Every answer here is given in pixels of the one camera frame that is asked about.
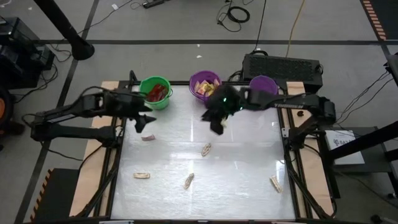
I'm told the purple plastic bucket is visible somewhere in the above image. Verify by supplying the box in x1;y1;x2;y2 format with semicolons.
188;70;223;103

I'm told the black metal table frame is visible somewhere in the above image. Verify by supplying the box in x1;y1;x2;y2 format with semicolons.
74;70;338;224

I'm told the black pole stand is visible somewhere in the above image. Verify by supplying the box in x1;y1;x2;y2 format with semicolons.
33;0;96;62

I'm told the yellow floor cable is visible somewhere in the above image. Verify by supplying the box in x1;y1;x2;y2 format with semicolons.
285;0;307;57

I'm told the red candy pack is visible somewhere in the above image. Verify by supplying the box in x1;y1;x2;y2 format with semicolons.
146;83;164;103

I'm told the black stand beam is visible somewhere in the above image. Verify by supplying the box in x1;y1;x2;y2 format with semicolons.
328;120;398;163

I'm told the black mat with hazard stripes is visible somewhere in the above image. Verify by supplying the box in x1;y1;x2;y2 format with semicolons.
359;0;398;41
29;167;80;223

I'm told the black equipment cabinet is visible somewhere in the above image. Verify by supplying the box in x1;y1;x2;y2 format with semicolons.
0;16;56;90

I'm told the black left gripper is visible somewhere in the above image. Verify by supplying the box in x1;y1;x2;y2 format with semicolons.
119;89;157;134

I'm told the white paper sign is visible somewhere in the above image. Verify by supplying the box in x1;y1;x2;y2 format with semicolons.
324;129;366;166

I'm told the green halloween bucket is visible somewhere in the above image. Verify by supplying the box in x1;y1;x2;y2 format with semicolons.
139;75;174;111

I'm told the purple bucket with face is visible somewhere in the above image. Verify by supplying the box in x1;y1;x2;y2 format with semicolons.
248;75;279;96

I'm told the black power strip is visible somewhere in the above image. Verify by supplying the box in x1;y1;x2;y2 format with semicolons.
142;0;166;9

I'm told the black computer case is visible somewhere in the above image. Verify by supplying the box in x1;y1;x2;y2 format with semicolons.
241;53;323;94

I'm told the orange black floor machine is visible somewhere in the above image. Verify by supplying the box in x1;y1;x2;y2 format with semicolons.
0;85;15;134

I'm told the wooden table base board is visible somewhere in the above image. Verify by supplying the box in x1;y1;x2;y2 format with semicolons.
68;80;335;218

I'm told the coiled black cable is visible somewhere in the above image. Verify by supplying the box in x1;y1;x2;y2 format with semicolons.
216;2;251;33

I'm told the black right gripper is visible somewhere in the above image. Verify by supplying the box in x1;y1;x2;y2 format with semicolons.
201;84;246;136

